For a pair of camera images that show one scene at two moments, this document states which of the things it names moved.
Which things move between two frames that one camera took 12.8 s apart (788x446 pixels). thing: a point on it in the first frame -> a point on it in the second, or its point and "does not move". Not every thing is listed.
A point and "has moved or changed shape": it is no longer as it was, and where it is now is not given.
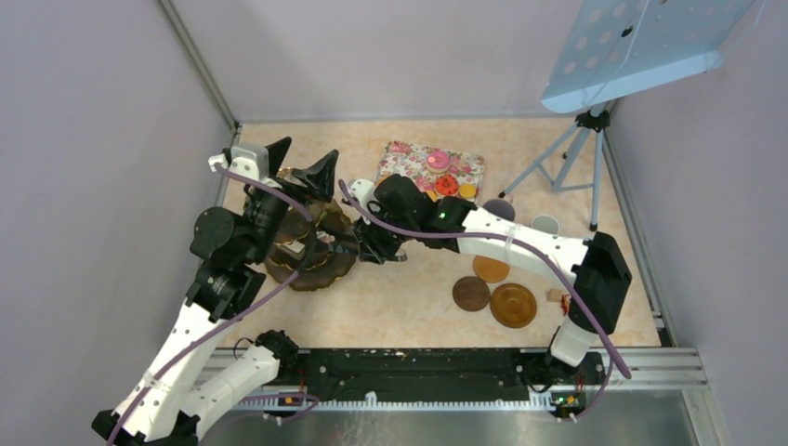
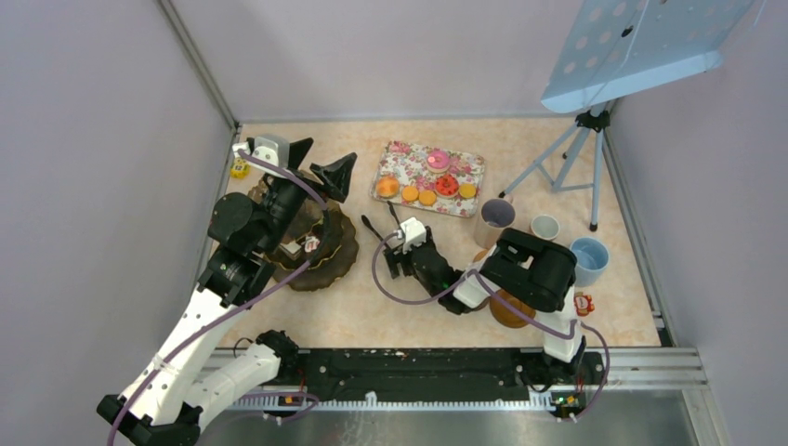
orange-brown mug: [546, 223] does not move
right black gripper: [371, 248] -> [396, 255]
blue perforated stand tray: [618, 47] does not move
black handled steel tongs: [339, 242] has moved or changed shape
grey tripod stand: [595, 121] does not move
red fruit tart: [447, 185] does not move
